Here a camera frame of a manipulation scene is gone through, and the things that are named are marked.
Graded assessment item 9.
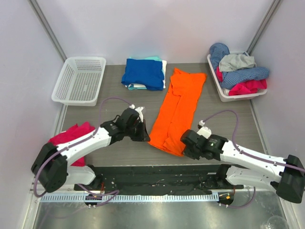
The orange t-shirt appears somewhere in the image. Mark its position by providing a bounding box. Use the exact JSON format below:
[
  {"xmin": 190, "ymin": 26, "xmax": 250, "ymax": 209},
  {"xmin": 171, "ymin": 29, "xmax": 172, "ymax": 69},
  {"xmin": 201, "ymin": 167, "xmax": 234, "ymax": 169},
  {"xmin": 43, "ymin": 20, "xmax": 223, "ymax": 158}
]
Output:
[{"xmin": 149, "ymin": 68, "xmax": 207, "ymax": 156}]

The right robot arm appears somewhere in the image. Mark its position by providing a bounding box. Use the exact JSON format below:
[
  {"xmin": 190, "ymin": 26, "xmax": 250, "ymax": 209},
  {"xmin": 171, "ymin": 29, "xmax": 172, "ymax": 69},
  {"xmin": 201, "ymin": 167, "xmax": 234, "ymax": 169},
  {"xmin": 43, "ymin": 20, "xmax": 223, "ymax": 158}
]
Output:
[{"xmin": 181, "ymin": 130, "xmax": 305, "ymax": 204}]

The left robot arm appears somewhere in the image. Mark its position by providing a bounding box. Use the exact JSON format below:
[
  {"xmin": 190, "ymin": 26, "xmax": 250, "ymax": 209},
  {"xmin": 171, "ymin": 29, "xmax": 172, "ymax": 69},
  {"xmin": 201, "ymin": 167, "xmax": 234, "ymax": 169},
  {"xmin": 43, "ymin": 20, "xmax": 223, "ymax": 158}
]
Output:
[{"xmin": 31, "ymin": 105, "xmax": 150, "ymax": 193}]

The folded teal t-shirt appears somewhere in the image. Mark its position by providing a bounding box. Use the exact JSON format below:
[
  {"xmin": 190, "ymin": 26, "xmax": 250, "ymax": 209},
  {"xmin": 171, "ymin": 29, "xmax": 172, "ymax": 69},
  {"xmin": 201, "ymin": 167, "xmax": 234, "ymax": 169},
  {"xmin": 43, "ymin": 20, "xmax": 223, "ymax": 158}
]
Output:
[{"xmin": 125, "ymin": 56, "xmax": 162, "ymax": 90}]

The pink cloth on table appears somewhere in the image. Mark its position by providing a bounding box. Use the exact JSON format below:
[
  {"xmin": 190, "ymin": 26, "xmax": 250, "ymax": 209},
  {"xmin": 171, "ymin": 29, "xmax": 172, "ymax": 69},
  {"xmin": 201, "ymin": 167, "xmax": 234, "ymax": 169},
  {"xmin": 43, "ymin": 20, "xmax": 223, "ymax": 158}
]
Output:
[{"xmin": 47, "ymin": 121, "xmax": 96, "ymax": 167}]

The folded blue t-shirt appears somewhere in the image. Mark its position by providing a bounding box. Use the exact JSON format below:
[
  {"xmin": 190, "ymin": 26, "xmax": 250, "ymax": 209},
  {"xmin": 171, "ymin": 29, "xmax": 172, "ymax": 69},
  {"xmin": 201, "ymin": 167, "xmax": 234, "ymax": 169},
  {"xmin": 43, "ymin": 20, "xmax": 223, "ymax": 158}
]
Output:
[{"xmin": 121, "ymin": 58, "xmax": 164, "ymax": 91}]

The white plastic bin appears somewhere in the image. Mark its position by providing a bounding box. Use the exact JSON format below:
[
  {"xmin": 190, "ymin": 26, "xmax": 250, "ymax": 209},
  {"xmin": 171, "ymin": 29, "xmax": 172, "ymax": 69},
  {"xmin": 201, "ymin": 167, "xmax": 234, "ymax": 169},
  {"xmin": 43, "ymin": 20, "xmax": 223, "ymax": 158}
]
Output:
[{"xmin": 207, "ymin": 54, "xmax": 267, "ymax": 102}]

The white perforated plastic basket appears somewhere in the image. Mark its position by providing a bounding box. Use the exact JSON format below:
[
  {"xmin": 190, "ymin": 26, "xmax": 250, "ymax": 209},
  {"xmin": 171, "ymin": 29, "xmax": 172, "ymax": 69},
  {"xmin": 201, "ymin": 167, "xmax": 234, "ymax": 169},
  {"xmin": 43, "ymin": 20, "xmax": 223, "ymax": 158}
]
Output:
[{"xmin": 51, "ymin": 56, "xmax": 106, "ymax": 106}]

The folded white t-shirt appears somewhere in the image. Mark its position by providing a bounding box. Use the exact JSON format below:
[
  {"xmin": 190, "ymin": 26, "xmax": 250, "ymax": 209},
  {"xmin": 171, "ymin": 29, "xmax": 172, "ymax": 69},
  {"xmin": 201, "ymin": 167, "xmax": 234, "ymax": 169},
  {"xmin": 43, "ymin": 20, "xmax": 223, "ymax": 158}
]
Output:
[{"xmin": 125, "ymin": 60, "xmax": 167, "ymax": 90}]

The pink t-shirt in bin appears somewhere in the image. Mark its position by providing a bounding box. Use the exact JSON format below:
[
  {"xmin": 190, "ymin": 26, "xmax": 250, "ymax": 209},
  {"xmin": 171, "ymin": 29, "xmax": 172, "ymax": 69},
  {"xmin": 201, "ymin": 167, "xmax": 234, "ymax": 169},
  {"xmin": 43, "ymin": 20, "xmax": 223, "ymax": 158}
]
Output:
[{"xmin": 216, "ymin": 67, "xmax": 267, "ymax": 96}]

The blue checkered shirt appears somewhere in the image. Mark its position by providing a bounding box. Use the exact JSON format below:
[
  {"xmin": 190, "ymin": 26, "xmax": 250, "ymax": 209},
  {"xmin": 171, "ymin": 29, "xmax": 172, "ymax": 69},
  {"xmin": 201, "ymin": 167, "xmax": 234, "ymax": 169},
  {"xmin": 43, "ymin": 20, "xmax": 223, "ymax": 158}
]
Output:
[{"xmin": 209, "ymin": 42, "xmax": 269, "ymax": 89}]

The grey t-shirt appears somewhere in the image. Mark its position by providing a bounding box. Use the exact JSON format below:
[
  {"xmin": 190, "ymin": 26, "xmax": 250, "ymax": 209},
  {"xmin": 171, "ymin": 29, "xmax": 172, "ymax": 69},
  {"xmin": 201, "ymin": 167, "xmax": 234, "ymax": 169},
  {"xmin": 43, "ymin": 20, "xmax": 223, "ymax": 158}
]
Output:
[{"xmin": 218, "ymin": 54, "xmax": 256, "ymax": 72}]

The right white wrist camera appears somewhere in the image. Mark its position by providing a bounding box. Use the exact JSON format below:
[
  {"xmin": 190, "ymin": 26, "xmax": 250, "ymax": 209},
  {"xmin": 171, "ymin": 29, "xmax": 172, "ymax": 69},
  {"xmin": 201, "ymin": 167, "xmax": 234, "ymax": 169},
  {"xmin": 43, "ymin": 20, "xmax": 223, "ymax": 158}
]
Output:
[{"xmin": 197, "ymin": 120, "xmax": 212, "ymax": 139}]

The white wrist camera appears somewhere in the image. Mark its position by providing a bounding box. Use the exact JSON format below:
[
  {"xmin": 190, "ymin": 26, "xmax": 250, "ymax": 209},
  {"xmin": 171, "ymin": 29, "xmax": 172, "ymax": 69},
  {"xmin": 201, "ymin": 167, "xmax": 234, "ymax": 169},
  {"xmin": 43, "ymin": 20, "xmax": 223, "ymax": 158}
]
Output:
[
  {"xmin": 129, "ymin": 104, "xmax": 145, "ymax": 123},
  {"xmin": 197, "ymin": 120, "xmax": 212, "ymax": 139}
]

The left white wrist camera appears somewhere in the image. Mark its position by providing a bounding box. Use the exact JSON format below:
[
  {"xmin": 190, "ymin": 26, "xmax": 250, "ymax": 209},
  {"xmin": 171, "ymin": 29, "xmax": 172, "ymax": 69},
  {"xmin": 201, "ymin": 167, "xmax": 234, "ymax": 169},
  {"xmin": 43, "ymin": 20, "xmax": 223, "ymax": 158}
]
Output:
[{"xmin": 129, "ymin": 104, "xmax": 145, "ymax": 123}]

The aluminium rail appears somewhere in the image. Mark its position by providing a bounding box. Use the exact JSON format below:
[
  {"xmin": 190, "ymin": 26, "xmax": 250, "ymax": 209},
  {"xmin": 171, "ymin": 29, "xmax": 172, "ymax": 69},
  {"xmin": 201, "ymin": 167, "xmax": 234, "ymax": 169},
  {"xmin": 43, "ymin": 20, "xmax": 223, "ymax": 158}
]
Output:
[{"xmin": 30, "ymin": 171, "xmax": 291, "ymax": 194}]

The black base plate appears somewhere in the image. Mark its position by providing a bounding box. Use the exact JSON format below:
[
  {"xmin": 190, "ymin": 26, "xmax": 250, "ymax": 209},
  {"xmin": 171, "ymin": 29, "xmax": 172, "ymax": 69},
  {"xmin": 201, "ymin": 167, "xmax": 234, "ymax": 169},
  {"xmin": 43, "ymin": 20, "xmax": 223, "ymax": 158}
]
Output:
[{"xmin": 85, "ymin": 165, "xmax": 243, "ymax": 196}]

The white slotted cable duct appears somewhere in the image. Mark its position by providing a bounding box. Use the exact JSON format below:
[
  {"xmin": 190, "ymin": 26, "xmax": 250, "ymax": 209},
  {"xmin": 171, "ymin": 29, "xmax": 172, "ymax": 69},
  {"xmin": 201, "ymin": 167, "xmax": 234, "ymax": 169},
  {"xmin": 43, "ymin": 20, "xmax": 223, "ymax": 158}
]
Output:
[{"xmin": 41, "ymin": 193, "xmax": 219, "ymax": 203}]

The left corner metal post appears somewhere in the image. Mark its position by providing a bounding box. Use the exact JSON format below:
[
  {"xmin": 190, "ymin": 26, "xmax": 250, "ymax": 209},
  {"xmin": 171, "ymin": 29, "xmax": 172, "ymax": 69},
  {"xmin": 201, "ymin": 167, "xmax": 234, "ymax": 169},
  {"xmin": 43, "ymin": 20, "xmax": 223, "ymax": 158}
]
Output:
[{"xmin": 28, "ymin": 0, "xmax": 67, "ymax": 62}]

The corner metal post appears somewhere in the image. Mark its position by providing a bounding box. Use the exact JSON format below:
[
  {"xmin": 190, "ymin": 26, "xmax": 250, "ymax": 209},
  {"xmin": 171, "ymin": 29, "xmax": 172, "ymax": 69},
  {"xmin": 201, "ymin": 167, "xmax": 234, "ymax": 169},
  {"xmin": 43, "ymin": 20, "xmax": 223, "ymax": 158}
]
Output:
[
  {"xmin": 246, "ymin": 0, "xmax": 283, "ymax": 54},
  {"xmin": 28, "ymin": 0, "xmax": 67, "ymax": 62}
]

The right corner metal post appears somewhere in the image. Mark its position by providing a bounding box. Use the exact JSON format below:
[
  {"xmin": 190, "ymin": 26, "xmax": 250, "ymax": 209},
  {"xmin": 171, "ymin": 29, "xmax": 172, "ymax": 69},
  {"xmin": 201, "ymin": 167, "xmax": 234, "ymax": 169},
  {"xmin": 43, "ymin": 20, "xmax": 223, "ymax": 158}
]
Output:
[{"xmin": 246, "ymin": 0, "xmax": 283, "ymax": 54}]

